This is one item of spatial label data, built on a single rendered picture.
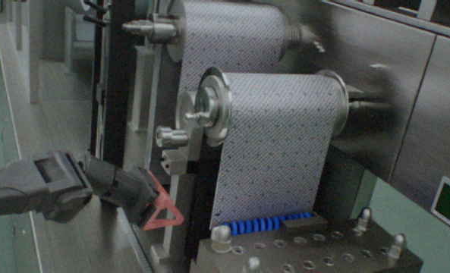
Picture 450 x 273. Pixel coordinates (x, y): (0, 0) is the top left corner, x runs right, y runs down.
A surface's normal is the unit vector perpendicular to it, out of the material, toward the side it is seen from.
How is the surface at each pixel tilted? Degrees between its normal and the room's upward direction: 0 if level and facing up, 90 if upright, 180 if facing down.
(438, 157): 90
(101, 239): 0
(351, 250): 0
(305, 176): 90
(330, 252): 0
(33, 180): 31
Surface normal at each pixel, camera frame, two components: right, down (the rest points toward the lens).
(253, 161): 0.41, 0.41
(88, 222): 0.15, -0.91
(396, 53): -0.90, 0.04
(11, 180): 0.53, -0.60
